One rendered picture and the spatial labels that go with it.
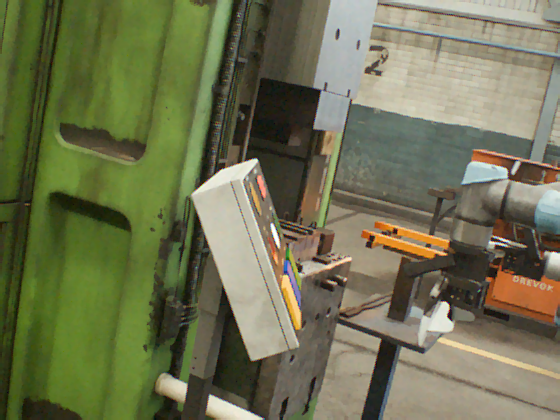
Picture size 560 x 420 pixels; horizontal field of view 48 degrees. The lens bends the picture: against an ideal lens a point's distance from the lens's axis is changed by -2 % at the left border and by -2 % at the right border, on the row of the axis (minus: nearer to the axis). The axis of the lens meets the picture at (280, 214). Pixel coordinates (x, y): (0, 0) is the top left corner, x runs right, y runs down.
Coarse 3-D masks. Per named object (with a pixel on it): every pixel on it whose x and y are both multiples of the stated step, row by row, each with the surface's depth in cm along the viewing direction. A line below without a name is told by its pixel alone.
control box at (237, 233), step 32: (256, 160) 126; (224, 192) 95; (256, 192) 108; (224, 224) 96; (256, 224) 96; (224, 256) 97; (256, 256) 97; (224, 288) 98; (256, 288) 97; (256, 320) 98; (288, 320) 98; (256, 352) 99
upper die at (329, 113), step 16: (272, 96) 159; (288, 96) 157; (304, 96) 155; (320, 96) 153; (336, 96) 162; (256, 112) 161; (272, 112) 159; (288, 112) 157; (304, 112) 155; (320, 112) 156; (336, 112) 165; (320, 128) 158; (336, 128) 168
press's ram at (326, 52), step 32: (288, 0) 150; (320, 0) 146; (352, 0) 155; (288, 32) 150; (320, 32) 147; (352, 32) 160; (288, 64) 151; (320, 64) 149; (352, 64) 166; (352, 96) 172
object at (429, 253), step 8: (368, 232) 199; (376, 240) 197; (384, 240) 196; (392, 240) 195; (400, 240) 196; (400, 248) 194; (408, 248) 193; (416, 248) 191; (424, 248) 191; (432, 256) 189; (488, 272) 183; (496, 272) 182
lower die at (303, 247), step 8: (280, 224) 171; (296, 224) 180; (288, 232) 168; (296, 232) 169; (304, 232) 168; (320, 232) 177; (288, 240) 163; (296, 240) 164; (304, 240) 168; (312, 240) 173; (296, 248) 165; (304, 248) 170; (312, 248) 175; (296, 256) 166; (304, 256) 171; (312, 256) 176
